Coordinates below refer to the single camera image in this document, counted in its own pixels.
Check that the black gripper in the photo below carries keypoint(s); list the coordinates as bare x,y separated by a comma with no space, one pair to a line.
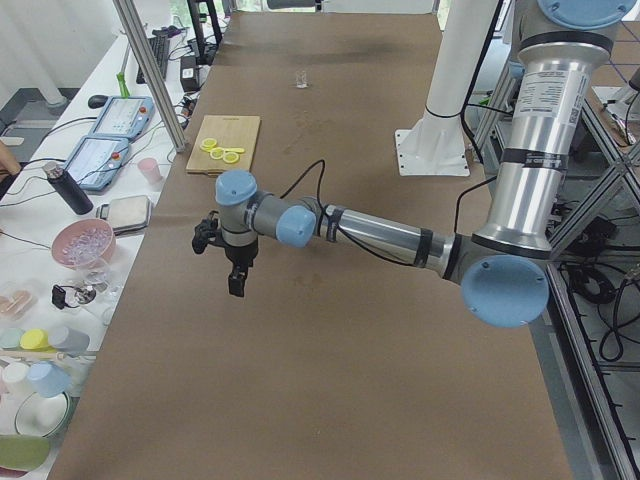
239,255

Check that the clear glass shaker cup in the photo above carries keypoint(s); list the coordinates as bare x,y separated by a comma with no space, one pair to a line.
301,81

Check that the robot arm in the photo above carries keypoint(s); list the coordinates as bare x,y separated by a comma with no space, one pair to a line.
556,48

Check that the pink plastic cup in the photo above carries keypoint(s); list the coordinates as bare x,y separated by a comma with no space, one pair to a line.
149,168

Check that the grey plastic cup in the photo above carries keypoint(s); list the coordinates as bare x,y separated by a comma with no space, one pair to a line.
68,340

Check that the yellow plastic cup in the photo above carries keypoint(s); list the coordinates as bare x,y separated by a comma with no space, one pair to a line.
36,340

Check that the blue plastic cup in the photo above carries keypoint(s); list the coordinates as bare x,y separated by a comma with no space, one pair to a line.
48,379

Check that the mint green plastic cup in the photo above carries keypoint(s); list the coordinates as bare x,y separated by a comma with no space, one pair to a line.
10,338

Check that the white plastic cup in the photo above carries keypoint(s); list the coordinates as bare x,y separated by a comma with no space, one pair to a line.
14,376

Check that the lemon slice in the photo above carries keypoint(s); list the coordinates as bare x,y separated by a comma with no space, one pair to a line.
208,144
231,158
217,153

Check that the grey kitchen scale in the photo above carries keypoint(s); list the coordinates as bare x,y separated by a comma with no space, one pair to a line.
126,215

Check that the bamboo cutting board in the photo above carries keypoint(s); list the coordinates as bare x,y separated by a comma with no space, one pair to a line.
229,131

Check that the wine glass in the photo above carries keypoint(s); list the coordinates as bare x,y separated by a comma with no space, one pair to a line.
96,282

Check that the pink bowl with ice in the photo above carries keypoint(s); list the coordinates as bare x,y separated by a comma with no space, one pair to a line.
84,242

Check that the blue teach pendant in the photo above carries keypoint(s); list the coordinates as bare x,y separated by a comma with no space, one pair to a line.
124,117
96,160

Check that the black power adapter box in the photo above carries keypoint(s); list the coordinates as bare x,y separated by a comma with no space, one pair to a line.
189,74

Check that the black water bottle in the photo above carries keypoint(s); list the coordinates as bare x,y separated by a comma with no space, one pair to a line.
68,189

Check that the black computer mouse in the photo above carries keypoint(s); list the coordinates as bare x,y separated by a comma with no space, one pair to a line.
97,101

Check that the white plate green rim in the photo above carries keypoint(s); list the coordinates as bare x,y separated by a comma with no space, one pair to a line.
42,416

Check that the black keyboard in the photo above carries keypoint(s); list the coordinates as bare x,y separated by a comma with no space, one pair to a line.
160,48

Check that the green bowl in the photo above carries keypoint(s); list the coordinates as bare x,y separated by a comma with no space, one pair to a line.
24,452

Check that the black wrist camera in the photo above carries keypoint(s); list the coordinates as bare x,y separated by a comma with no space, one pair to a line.
207,233

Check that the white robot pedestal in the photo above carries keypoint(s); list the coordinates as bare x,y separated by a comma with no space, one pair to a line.
435,144

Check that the aluminium frame post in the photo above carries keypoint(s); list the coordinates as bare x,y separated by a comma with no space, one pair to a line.
137,38

